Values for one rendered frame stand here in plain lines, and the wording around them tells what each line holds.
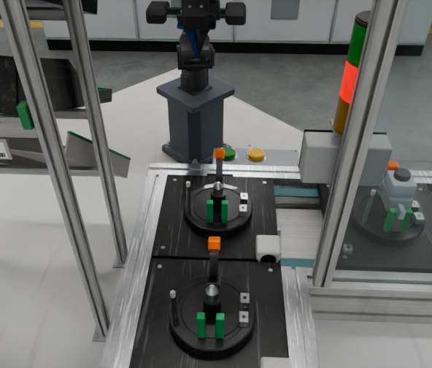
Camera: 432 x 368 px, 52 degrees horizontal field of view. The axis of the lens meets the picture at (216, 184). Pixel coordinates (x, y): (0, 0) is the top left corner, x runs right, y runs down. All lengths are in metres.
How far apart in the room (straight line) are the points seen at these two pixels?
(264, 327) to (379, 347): 0.25
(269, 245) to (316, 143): 0.26
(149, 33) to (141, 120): 2.56
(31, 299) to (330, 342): 0.58
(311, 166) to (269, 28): 3.25
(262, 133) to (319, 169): 0.69
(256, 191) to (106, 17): 3.15
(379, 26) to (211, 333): 0.48
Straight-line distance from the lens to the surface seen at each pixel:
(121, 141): 1.33
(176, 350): 0.73
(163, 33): 3.92
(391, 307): 0.90
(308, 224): 0.99
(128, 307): 0.80
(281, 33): 3.91
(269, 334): 0.74
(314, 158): 0.66
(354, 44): 0.59
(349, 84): 0.60
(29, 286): 1.00
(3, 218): 1.17
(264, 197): 0.95
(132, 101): 1.53
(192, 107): 1.07
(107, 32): 4.01
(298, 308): 0.80
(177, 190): 0.97
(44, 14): 0.69
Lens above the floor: 1.60
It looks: 40 degrees down
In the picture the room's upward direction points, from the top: straight up
